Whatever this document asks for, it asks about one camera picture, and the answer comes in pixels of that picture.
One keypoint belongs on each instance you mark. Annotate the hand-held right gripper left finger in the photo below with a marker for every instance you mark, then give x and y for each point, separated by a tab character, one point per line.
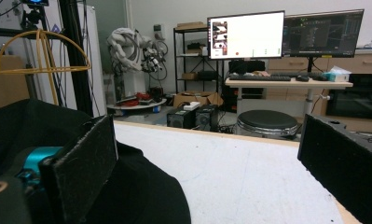
81	161

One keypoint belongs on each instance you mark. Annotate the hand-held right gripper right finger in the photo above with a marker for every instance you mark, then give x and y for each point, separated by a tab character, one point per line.
342	165

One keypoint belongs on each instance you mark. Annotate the black cloth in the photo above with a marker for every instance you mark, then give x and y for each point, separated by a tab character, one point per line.
143	193

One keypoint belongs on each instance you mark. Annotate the teal metal device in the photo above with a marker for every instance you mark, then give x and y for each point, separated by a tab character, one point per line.
39	158

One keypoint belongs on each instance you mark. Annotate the black box appliance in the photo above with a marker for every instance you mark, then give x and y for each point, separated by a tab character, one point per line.
357	96

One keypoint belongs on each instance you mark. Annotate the round white platform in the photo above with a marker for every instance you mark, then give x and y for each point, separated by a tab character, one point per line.
137	105

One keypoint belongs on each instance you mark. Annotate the round black stool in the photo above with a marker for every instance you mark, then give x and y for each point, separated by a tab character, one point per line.
266	123

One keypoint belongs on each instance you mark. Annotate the tissue box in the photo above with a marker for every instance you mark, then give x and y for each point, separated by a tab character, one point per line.
337	75

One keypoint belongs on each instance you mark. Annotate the black computer mouse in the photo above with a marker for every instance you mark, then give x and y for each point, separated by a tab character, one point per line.
302	78

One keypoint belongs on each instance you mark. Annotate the light wooden desk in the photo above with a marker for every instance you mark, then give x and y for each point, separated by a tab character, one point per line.
286	84

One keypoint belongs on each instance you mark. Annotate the white panel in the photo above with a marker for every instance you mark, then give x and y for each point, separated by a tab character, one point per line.
95	62

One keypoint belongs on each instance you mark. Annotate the light wooden cabinet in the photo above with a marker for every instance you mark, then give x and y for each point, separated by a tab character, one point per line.
360	63

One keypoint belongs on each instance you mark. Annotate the black metal stand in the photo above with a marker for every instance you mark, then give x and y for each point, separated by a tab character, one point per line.
76	56

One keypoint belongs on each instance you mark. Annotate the brown cardboard panel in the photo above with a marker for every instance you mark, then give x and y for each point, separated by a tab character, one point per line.
6	84

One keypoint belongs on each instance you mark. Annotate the black computer tower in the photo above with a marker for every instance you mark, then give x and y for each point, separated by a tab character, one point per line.
180	118
207	117

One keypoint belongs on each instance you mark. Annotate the black keyboard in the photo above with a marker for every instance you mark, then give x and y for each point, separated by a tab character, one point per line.
259	78

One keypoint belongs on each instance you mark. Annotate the monitor with dark screen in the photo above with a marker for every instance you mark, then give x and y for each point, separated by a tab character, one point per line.
323	34

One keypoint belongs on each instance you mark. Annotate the open cardboard box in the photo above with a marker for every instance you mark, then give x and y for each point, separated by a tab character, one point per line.
199	97

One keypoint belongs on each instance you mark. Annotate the black metal shelf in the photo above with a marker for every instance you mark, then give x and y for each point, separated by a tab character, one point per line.
186	56

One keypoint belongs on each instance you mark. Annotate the monitor with white screen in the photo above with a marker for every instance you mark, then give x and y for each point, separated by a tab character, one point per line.
252	35

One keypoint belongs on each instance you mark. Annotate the camera with blue light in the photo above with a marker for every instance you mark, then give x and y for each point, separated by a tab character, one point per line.
34	12

